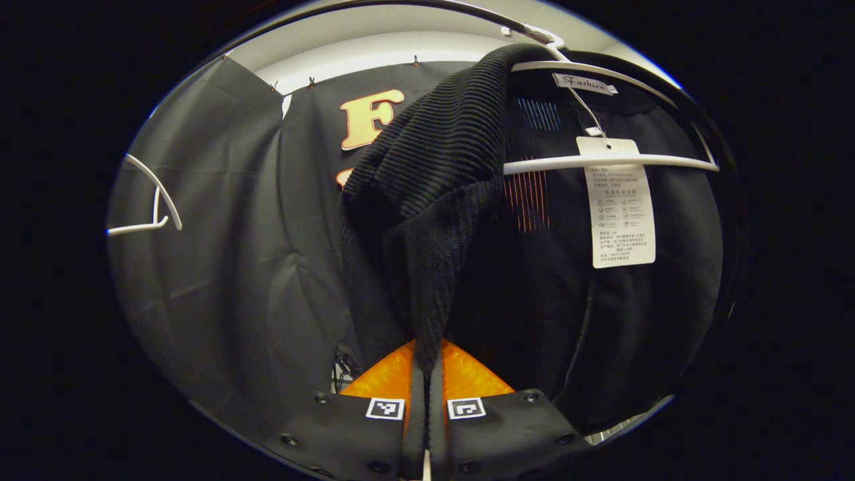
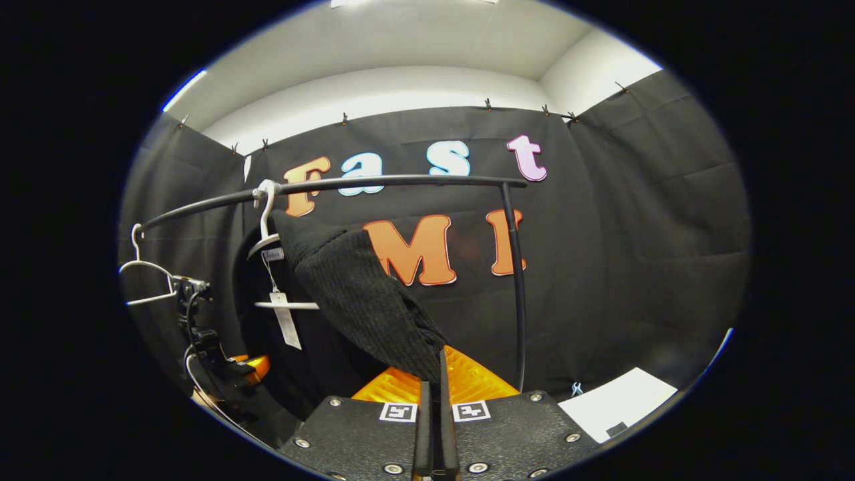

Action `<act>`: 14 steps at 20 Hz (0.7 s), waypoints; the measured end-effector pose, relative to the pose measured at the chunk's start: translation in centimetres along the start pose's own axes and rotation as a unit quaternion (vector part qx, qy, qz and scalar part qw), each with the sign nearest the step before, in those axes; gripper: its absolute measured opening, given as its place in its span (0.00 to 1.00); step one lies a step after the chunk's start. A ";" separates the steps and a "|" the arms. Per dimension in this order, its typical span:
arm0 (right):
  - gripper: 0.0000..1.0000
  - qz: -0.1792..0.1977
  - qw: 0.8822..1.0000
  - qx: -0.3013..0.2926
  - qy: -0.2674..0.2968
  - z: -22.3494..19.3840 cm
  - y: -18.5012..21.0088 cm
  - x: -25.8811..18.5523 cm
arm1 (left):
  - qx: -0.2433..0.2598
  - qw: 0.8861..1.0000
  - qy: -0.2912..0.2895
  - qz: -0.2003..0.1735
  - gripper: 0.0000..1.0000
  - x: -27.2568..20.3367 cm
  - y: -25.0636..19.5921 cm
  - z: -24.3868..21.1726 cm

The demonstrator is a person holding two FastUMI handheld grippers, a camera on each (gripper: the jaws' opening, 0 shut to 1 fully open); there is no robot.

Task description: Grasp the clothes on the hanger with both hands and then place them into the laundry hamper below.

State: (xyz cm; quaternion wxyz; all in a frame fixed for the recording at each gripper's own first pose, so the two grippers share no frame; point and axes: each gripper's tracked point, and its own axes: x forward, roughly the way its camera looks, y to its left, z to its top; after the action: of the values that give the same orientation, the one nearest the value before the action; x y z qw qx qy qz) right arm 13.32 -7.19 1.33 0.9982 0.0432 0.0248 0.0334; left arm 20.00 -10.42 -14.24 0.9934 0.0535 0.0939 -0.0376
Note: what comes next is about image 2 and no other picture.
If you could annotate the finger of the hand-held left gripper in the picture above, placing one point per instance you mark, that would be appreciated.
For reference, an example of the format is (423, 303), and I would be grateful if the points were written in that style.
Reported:
(257, 367)

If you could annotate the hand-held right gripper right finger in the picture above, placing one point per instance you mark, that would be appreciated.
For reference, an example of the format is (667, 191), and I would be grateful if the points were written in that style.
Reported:
(446, 434)

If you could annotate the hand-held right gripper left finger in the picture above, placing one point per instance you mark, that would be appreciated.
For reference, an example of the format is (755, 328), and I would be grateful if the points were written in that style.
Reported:
(424, 427)

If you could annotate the black knit garment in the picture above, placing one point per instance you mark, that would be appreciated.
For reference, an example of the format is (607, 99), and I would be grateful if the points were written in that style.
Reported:
(354, 287)

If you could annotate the white plastic hanger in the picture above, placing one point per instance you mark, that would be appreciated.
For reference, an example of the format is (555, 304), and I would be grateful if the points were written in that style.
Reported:
(152, 298)
(287, 305)

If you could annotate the black clothes rack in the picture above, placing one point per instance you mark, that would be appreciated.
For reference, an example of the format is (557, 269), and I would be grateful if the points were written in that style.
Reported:
(434, 179)

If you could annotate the white paper hang tag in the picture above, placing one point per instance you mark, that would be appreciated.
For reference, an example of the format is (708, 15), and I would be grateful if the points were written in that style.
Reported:
(287, 324)

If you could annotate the white ribbed cabinet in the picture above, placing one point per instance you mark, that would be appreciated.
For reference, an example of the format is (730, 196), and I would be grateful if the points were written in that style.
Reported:
(614, 401)

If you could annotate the black backdrop cloth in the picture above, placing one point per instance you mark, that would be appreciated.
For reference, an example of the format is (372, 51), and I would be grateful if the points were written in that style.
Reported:
(634, 234)

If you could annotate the row of backdrop clips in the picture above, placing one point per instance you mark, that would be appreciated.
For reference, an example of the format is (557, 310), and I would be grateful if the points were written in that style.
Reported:
(488, 105)

